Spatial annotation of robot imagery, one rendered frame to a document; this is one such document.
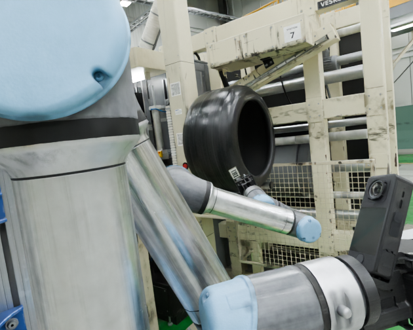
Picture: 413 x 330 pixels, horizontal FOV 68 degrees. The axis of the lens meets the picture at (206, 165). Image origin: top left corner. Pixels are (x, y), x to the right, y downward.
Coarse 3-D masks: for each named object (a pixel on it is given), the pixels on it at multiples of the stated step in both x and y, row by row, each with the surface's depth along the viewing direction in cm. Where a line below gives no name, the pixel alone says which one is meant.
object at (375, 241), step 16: (384, 176) 35; (400, 176) 34; (368, 192) 36; (384, 192) 34; (400, 192) 33; (368, 208) 35; (384, 208) 33; (400, 208) 33; (368, 224) 34; (384, 224) 32; (400, 224) 32; (352, 240) 36; (368, 240) 33; (384, 240) 32; (400, 240) 32; (352, 256) 35; (368, 256) 32; (384, 256) 32; (368, 272) 32; (384, 272) 31
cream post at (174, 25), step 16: (160, 0) 173; (176, 0) 170; (160, 16) 175; (176, 16) 169; (176, 32) 170; (176, 48) 171; (192, 48) 180; (176, 64) 173; (192, 64) 179; (176, 80) 175; (192, 80) 179; (176, 96) 176; (192, 96) 178; (176, 128) 180; (176, 144) 182; (208, 224) 186; (208, 240) 185
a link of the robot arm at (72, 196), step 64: (0, 0) 17; (64, 0) 18; (0, 64) 17; (64, 64) 18; (128, 64) 24; (0, 128) 19; (64, 128) 19; (128, 128) 23; (64, 192) 21; (128, 192) 25; (64, 256) 21; (128, 256) 24; (64, 320) 22; (128, 320) 24
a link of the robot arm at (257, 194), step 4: (248, 192) 107; (252, 192) 105; (256, 192) 103; (260, 192) 103; (264, 192) 105; (248, 196) 105; (252, 196) 102; (256, 196) 100; (260, 196) 99; (264, 196) 99; (268, 196) 100; (260, 200) 97; (264, 200) 97; (268, 200) 97; (272, 200) 98; (276, 200) 103; (276, 204) 101
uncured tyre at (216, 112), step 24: (216, 96) 150; (240, 96) 149; (192, 120) 150; (216, 120) 141; (240, 120) 192; (264, 120) 183; (192, 144) 149; (216, 144) 141; (240, 144) 196; (264, 144) 187; (192, 168) 154; (216, 168) 145; (240, 168) 146; (264, 168) 171
